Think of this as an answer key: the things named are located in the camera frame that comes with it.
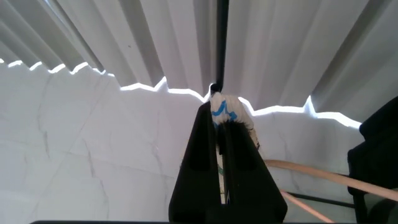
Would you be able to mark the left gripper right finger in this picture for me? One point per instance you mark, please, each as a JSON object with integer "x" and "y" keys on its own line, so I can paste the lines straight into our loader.
{"x": 252, "y": 193}

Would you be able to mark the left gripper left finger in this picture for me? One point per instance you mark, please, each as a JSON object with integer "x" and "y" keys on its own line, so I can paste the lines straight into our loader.
{"x": 196, "y": 186}

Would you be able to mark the pink clothes hanger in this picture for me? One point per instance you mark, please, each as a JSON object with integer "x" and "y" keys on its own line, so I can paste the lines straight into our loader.
{"x": 326, "y": 175}

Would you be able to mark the cream printed garment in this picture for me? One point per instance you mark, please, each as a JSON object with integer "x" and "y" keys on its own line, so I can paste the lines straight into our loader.
{"x": 230, "y": 105}

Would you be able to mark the black garment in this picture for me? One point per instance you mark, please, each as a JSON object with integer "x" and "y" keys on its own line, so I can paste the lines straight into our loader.
{"x": 379, "y": 149}

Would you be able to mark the black clothes rack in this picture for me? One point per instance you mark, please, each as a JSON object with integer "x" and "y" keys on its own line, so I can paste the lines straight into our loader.
{"x": 222, "y": 46}

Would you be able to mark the white curtain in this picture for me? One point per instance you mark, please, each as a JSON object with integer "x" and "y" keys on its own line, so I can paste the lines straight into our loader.
{"x": 280, "y": 46}

